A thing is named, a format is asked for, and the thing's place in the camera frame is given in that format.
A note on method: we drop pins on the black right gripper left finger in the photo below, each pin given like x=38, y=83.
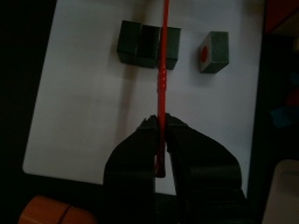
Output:
x=130, y=175

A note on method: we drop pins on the pink rectangular plate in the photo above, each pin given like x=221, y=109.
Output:
x=282, y=195

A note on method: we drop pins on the white cutting board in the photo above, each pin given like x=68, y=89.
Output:
x=86, y=116

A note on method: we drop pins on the blue toy utensil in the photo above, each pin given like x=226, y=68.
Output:
x=285, y=116

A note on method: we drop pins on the orange toy carrot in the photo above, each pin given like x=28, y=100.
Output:
x=52, y=211

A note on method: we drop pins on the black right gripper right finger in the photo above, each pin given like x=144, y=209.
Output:
x=206, y=175

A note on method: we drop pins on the red toy knife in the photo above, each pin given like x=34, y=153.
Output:
x=162, y=73

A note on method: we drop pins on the green toy sushi piece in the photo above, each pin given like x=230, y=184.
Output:
x=218, y=49
x=128, y=40
x=174, y=46
x=148, y=46

